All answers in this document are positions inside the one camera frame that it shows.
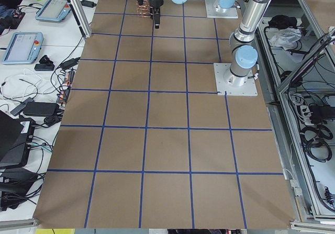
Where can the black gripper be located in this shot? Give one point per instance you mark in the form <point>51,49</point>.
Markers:
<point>156,0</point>

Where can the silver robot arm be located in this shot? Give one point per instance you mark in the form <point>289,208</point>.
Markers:
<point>244,56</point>
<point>224,5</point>

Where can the blue teach pendant far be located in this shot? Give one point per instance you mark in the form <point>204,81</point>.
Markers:
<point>53,11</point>

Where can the blue teach pendant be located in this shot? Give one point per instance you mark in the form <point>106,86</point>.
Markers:
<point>23,48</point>
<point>53,11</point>

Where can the black cloth bundle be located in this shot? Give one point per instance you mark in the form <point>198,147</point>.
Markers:
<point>283,22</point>

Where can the orange lit power strip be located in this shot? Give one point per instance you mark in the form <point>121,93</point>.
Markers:
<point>65,87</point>

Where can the black foot pedal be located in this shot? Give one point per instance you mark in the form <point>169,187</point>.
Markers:
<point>44,67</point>

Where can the crumpled white cloth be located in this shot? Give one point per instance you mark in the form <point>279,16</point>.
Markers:
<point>286,38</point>

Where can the blue teach pendant near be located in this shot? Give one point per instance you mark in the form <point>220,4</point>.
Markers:
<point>23,48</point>

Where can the black power adapter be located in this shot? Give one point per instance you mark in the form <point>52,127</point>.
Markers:
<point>40,109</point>

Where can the black laptop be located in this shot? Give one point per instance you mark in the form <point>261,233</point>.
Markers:
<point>16,135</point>

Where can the black electronics box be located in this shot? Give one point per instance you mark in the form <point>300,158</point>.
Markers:
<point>15,186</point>

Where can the copper wire wine basket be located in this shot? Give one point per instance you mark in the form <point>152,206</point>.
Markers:
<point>144,9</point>

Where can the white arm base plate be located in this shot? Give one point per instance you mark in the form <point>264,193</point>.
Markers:
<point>231,85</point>
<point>212,13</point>

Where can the aluminium frame post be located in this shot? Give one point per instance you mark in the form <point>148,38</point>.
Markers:
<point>80,18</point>

